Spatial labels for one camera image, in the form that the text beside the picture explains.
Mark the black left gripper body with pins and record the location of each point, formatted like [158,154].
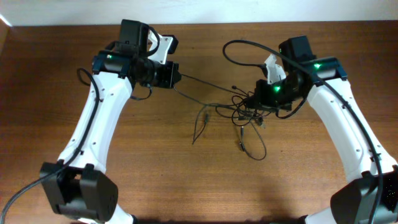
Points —
[173,74]

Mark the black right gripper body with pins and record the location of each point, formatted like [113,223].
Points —
[278,95]

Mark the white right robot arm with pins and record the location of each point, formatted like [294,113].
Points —
[295,73]

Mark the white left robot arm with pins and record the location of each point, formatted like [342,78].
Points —
[76,185]

